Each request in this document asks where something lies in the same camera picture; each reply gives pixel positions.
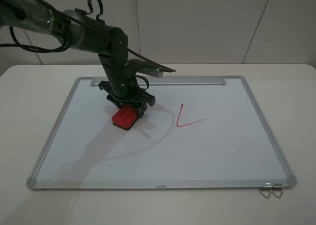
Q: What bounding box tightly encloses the red whiteboard eraser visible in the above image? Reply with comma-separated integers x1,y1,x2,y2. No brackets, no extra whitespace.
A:
112,105,140,131

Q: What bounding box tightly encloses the metal hanging clip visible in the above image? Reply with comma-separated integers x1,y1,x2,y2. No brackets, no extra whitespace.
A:
259,183,274,199
270,183,283,199

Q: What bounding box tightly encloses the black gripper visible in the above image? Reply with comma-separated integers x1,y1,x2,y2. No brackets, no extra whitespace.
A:
98,52,155,118

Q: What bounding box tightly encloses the right metal hanging clip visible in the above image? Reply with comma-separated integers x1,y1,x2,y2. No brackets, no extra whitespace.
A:
270,183,283,199

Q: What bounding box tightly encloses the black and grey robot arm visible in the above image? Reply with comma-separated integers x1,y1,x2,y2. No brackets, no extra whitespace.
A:
0,0,156,118

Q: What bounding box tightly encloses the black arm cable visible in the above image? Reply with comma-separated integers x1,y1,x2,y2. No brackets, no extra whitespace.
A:
0,0,176,74

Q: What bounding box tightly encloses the white aluminium-framed whiteboard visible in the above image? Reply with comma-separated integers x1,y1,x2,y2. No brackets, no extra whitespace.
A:
26,76,297,190

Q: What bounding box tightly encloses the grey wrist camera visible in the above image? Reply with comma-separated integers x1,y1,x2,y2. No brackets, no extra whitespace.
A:
128,59,176,78

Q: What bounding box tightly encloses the left metal hanging clip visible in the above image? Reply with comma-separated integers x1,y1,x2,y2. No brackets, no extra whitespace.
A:
259,183,274,199

